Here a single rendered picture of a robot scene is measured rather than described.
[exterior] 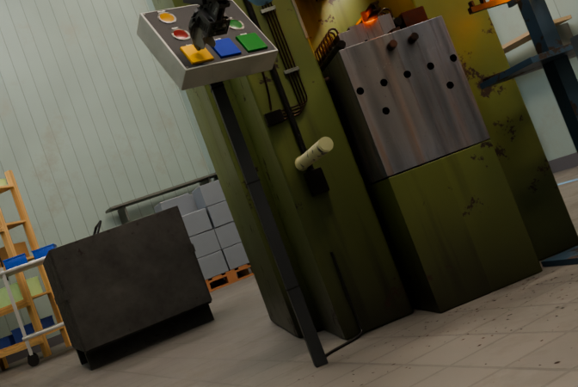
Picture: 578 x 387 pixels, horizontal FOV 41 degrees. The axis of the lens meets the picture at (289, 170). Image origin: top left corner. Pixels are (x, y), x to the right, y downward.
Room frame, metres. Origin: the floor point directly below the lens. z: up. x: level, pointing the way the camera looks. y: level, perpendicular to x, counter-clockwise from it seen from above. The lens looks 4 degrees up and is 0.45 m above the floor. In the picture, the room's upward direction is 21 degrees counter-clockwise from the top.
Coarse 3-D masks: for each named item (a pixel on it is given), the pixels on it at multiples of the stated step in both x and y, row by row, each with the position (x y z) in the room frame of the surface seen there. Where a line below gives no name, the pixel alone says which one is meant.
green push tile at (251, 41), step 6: (240, 36) 2.39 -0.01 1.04; (246, 36) 2.40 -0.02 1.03; (252, 36) 2.41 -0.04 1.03; (258, 36) 2.42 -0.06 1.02; (240, 42) 2.37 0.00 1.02; (246, 42) 2.38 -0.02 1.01; (252, 42) 2.39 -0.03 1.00; (258, 42) 2.39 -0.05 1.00; (246, 48) 2.36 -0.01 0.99; (252, 48) 2.37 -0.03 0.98; (258, 48) 2.38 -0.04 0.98; (264, 48) 2.39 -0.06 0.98
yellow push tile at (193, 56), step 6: (180, 48) 2.27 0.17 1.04; (186, 48) 2.27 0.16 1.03; (192, 48) 2.28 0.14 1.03; (186, 54) 2.26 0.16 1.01; (192, 54) 2.26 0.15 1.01; (198, 54) 2.27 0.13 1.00; (204, 54) 2.28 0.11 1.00; (210, 54) 2.29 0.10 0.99; (192, 60) 2.24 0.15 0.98; (198, 60) 2.25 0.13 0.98; (204, 60) 2.26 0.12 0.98; (210, 60) 2.28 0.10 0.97
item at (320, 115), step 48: (240, 0) 2.70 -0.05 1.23; (288, 0) 2.73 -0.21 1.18; (240, 96) 2.98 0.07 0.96; (288, 96) 2.71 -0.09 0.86; (288, 144) 2.70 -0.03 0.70; (336, 144) 2.72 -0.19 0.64; (288, 192) 2.71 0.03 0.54; (336, 192) 2.71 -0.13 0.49; (336, 240) 2.70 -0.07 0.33; (384, 240) 2.73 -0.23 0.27; (336, 288) 2.69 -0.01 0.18; (384, 288) 2.72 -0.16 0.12
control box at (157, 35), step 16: (144, 16) 2.33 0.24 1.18; (176, 16) 2.37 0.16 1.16; (240, 16) 2.47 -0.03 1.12; (144, 32) 2.34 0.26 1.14; (160, 32) 2.30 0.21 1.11; (240, 32) 2.42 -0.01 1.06; (256, 32) 2.44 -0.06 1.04; (160, 48) 2.30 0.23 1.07; (176, 48) 2.27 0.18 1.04; (208, 48) 2.31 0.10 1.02; (240, 48) 2.36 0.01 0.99; (272, 48) 2.41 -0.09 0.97; (176, 64) 2.25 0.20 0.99; (192, 64) 2.24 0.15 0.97; (208, 64) 2.27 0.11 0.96; (224, 64) 2.31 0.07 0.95; (240, 64) 2.35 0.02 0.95; (256, 64) 2.40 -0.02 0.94; (272, 64) 2.45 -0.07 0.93; (176, 80) 2.28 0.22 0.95; (192, 80) 2.27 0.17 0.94; (208, 80) 2.31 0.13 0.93; (224, 80) 2.36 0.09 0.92
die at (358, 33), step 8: (384, 16) 2.63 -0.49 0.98; (360, 24) 2.62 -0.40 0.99; (368, 24) 2.62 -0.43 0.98; (376, 24) 2.63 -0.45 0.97; (384, 24) 2.63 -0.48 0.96; (392, 24) 2.64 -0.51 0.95; (344, 32) 2.61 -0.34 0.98; (352, 32) 2.61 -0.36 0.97; (360, 32) 2.62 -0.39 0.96; (368, 32) 2.62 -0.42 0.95; (376, 32) 2.63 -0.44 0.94; (384, 32) 2.63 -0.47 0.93; (336, 40) 2.64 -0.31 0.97; (344, 40) 2.61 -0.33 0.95; (352, 40) 2.61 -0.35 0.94; (360, 40) 2.61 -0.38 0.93; (328, 48) 2.78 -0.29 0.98; (320, 64) 2.96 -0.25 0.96
